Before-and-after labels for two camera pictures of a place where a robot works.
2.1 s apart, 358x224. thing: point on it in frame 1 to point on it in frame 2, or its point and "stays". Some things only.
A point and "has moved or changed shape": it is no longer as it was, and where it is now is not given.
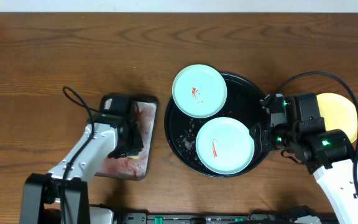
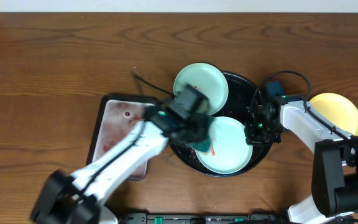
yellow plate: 339,112 stays
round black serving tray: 242,102 stays
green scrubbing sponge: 135,156 has moved or changed shape
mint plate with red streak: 224,145 stays
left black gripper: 134,144 to 196,131
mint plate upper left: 199,91 stays
